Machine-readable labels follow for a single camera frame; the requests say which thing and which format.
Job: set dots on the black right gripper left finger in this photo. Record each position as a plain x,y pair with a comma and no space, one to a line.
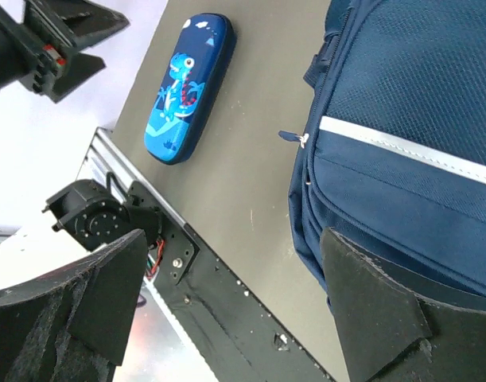
73,323

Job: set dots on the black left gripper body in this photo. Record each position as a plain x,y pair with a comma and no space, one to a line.
26,59

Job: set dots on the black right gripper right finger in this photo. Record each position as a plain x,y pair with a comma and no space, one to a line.
397,325

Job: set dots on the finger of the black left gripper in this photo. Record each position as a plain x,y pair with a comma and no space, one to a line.
57,81
72,24

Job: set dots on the blue dinosaur pencil case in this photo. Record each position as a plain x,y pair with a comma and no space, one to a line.
189,88

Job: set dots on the navy blue student backpack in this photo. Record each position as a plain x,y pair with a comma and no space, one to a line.
393,154

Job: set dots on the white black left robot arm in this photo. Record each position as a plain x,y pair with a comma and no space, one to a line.
96,213

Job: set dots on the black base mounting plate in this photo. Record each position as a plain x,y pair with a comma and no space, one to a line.
236,334

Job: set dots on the aluminium frame rail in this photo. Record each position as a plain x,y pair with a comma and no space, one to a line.
103,156

